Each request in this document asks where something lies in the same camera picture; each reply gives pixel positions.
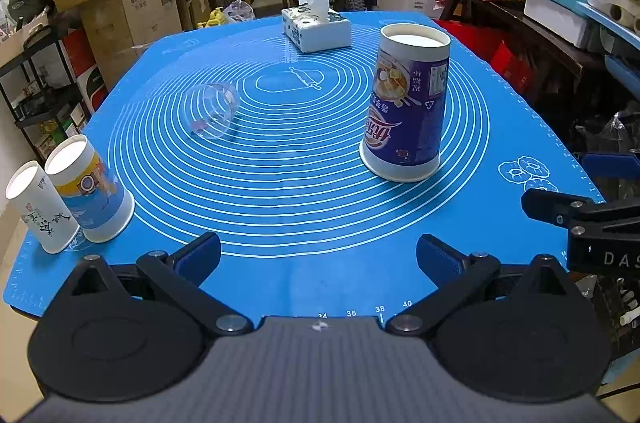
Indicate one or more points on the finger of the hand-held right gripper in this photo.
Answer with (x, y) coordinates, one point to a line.
(550, 205)
(612, 166)

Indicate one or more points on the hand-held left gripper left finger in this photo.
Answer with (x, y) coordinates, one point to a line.
(200, 257)

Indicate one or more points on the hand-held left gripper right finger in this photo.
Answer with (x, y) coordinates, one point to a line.
(440, 257)

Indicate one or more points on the clear plastic cup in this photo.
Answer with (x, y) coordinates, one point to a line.
(212, 110)

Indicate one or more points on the yellow and blue paper cup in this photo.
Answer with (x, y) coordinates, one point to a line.
(95, 198)

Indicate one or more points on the purple paper cup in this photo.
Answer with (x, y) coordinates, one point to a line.
(405, 113)

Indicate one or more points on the white paper cup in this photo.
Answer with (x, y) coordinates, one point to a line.
(42, 213)

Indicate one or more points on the blue silicone baking mat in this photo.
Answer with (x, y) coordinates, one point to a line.
(300, 203)

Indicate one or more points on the dark wooden side table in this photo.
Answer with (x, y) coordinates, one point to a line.
(550, 53)

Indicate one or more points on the red gift bag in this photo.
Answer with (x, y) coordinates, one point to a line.
(512, 65)

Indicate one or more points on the white foam box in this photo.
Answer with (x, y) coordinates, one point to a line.
(555, 18)

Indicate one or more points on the black metal shelf rack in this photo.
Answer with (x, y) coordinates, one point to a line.
(30, 103)

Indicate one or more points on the yellow toy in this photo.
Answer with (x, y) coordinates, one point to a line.
(212, 18)

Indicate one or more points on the large brown cardboard box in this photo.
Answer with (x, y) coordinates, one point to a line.
(135, 18)

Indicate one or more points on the white tissue box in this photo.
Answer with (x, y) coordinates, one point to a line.
(320, 33)

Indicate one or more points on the black bag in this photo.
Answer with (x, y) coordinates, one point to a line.
(27, 0)

